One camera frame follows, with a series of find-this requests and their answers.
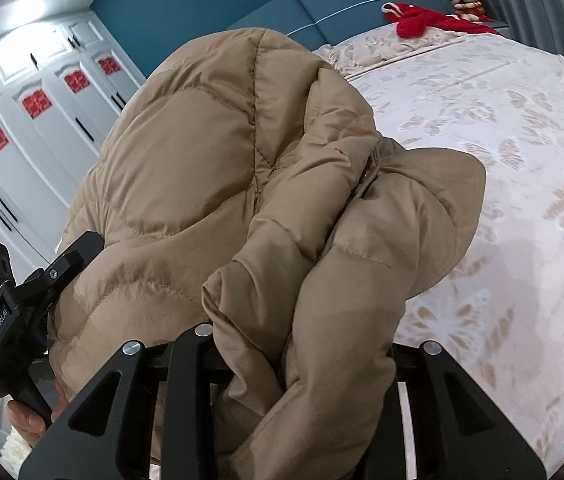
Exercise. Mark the blue upholstered headboard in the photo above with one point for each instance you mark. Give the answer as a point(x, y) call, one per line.
point(314, 23)

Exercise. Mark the white floral bedspread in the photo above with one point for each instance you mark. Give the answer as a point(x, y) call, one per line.
point(500, 312)

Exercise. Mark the tan puffer jacket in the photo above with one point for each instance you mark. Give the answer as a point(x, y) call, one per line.
point(246, 185)

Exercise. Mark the white wardrobe with red decals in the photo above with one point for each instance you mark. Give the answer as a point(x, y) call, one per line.
point(63, 84)

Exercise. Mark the person's left hand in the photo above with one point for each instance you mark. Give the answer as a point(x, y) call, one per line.
point(28, 423)

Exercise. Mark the red knitted garment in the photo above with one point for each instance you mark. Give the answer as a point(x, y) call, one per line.
point(412, 21)

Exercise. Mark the floral pillow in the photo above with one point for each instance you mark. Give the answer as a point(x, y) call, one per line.
point(380, 47)

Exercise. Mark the plush toy dolls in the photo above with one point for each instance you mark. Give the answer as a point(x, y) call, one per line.
point(470, 10)

